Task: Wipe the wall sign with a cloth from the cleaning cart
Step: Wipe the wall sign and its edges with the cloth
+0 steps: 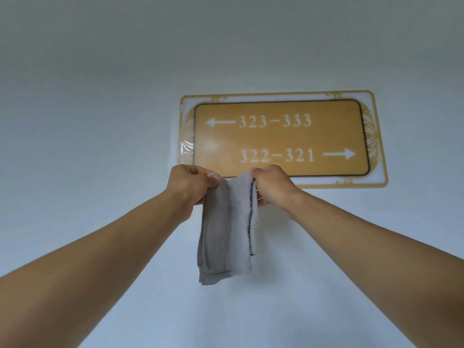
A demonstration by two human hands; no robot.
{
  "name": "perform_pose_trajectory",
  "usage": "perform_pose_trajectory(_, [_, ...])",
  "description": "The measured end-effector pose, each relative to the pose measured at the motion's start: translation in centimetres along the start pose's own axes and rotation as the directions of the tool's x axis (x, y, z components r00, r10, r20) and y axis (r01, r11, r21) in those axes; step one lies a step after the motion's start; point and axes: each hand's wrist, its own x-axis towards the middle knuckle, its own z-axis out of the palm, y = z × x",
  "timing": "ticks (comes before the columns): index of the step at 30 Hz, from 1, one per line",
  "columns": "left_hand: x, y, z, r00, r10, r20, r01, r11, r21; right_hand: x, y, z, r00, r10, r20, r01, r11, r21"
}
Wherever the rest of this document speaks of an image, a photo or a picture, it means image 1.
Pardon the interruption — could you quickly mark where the grey cleaning cloth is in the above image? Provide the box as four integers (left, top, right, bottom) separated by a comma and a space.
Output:
197, 172, 259, 285

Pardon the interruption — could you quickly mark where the person's left forearm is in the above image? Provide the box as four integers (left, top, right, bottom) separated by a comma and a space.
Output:
0, 191, 189, 348

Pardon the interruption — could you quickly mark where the person's right hand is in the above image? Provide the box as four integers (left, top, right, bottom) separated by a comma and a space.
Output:
249, 164, 303, 218

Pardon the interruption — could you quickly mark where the gold direction wall sign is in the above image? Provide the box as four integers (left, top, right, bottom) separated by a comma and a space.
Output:
179, 90, 389, 189

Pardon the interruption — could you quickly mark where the person's right forearm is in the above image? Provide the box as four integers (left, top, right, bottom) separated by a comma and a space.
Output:
288, 191, 464, 348

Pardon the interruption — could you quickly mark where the person's left hand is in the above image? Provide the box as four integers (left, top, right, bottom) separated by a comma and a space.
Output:
165, 164, 222, 224

